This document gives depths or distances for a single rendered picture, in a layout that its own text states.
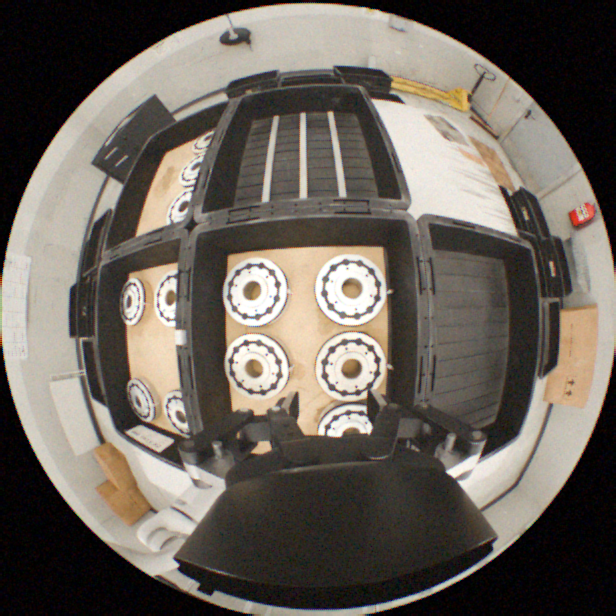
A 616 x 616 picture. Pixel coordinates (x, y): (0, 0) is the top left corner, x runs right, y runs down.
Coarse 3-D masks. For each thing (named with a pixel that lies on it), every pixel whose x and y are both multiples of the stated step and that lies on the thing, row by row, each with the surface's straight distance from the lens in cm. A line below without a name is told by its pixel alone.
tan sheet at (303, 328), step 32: (256, 256) 36; (288, 256) 35; (320, 256) 34; (256, 288) 35; (352, 288) 33; (288, 320) 33; (320, 320) 32; (384, 320) 34; (384, 352) 34; (288, 384) 34; (384, 384) 35; (256, 448) 42
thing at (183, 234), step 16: (160, 240) 38; (112, 256) 48; (96, 288) 53; (176, 288) 30; (96, 304) 53; (176, 304) 30; (96, 320) 52; (176, 320) 30; (96, 336) 52; (176, 352) 30; (112, 416) 56; (192, 416) 32; (192, 432) 34; (144, 448) 48; (176, 464) 42
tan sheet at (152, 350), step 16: (144, 272) 52; (160, 272) 48; (128, 336) 56; (144, 336) 51; (160, 336) 46; (128, 352) 57; (144, 352) 51; (160, 352) 47; (144, 368) 52; (160, 368) 48; (176, 368) 44; (160, 384) 49; (176, 384) 45; (160, 416) 54; (176, 432) 52
